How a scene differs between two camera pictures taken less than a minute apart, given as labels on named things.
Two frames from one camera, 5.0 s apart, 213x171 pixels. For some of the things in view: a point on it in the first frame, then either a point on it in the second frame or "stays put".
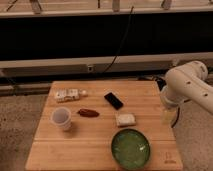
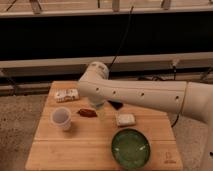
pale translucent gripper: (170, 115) to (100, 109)
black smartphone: (113, 100) stays put
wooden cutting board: (81, 118) stays put
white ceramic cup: (62, 117) stays put
